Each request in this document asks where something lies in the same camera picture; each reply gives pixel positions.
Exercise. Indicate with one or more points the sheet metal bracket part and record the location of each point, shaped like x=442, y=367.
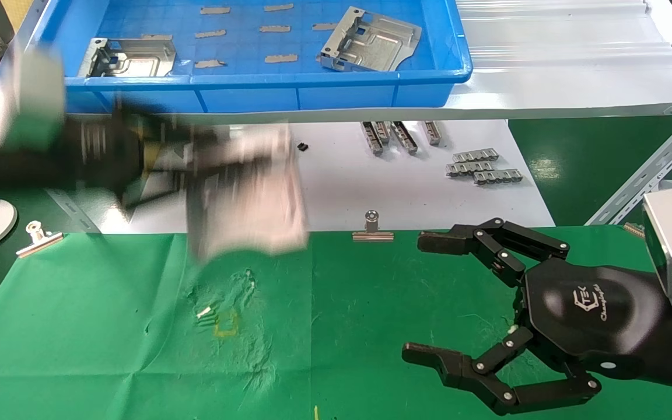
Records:
x=371, y=44
x=254, y=210
x=132, y=61

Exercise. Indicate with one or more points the grey tape strip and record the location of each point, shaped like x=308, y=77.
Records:
x=210, y=34
x=158, y=37
x=275, y=28
x=277, y=7
x=281, y=58
x=214, y=10
x=210, y=64
x=323, y=27

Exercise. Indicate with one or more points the white sheet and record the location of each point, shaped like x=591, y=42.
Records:
x=417, y=198

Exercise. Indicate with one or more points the blue plastic tray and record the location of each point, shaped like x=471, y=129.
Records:
x=312, y=96

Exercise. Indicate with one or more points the white metal shelf board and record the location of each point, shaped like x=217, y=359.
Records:
x=546, y=96

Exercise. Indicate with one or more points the left wrist camera silver box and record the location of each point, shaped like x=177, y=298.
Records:
x=21, y=96

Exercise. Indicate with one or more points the perforated metal angle strut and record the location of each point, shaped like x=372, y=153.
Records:
x=645, y=175
x=73, y=211

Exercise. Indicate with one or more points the silver binder clip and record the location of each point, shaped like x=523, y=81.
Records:
x=373, y=235
x=38, y=240

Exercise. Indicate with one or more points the green cloth mat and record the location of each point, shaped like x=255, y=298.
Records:
x=342, y=326

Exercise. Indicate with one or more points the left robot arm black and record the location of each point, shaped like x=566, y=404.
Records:
x=15, y=160

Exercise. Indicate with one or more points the small white screws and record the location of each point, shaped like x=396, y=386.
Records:
x=205, y=314

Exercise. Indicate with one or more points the small metal part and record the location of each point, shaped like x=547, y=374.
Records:
x=633, y=230

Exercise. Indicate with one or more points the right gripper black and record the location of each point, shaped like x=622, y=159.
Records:
x=592, y=312

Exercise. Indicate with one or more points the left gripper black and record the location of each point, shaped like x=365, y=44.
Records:
x=111, y=154

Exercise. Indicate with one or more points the white corrugated panel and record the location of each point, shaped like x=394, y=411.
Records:
x=563, y=29

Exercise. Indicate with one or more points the grey metal rail part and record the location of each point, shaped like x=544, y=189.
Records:
x=476, y=156
x=469, y=169
x=433, y=133
x=384, y=132
x=404, y=137
x=498, y=177
x=372, y=139

